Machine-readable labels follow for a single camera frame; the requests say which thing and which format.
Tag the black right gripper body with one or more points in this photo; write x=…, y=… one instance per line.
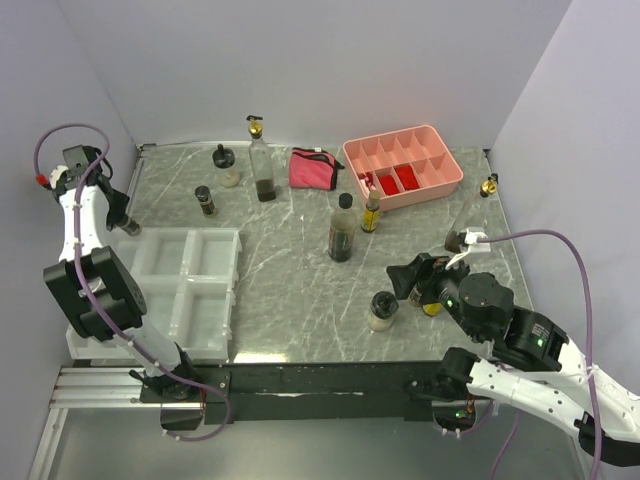
x=439, y=286

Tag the small yellow label bottle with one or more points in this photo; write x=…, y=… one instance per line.
x=432, y=309

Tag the spice jar red label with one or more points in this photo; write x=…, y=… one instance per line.
x=130, y=227

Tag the spice jar black lid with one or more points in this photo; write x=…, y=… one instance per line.
x=204, y=198

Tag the small dark spice jar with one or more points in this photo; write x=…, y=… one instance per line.
x=415, y=296

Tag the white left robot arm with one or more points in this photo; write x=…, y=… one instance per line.
x=92, y=285

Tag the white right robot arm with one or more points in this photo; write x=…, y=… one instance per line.
x=533, y=364

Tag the shaker jar chrome black lid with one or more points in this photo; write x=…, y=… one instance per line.
x=382, y=311

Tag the yellow label sauce bottle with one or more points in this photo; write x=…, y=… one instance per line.
x=371, y=212

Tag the glass oil bottle gold spout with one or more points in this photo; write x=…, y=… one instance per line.
x=473, y=214

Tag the dark soy sauce bottle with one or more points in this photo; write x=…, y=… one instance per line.
x=343, y=223

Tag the red cloth middle compartment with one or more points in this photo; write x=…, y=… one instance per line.
x=389, y=185

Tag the red cloth compartment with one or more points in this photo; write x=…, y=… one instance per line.
x=389, y=185
x=407, y=177

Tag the white plastic divided tray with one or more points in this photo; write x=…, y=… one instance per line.
x=187, y=277

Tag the red cloth right compartment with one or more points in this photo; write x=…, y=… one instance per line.
x=407, y=177

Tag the red white striped cloth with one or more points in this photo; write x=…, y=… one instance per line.
x=366, y=182

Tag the pink plastic divided box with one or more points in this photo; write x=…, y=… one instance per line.
x=436, y=170

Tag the round shaker black spout lid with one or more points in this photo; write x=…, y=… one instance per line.
x=225, y=162

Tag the pink cloth black trim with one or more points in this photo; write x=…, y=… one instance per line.
x=313, y=169

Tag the tall glass oil bottle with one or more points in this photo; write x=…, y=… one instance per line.
x=260, y=155

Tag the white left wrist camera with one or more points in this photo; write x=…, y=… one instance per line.
x=49, y=182

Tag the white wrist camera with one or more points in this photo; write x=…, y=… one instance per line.
x=49, y=182
x=471, y=245

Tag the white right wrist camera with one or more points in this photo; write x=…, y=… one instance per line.
x=471, y=245

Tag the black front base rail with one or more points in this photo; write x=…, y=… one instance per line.
x=327, y=391

